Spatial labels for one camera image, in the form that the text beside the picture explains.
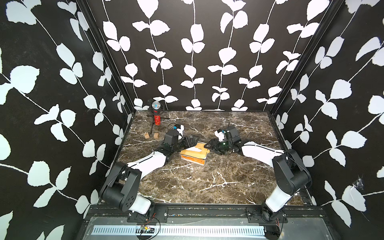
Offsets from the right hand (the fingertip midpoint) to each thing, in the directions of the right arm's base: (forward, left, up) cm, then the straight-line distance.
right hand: (205, 146), depth 87 cm
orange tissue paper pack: (-4, +7, -11) cm, 13 cm away
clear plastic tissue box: (-1, +6, -2) cm, 6 cm away
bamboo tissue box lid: (-5, +2, -2) cm, 5 cm away
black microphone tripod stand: (+23, +28, +9) cm, 37 cm away
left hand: (+4, +6, +4) cm, 8 cm away
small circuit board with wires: (-40, +29, -11) cm, 51 cm away
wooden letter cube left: (+14, +41, -10) cm, 44 cm away
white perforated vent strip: (-40, -19, -12) cm, 46 cm away
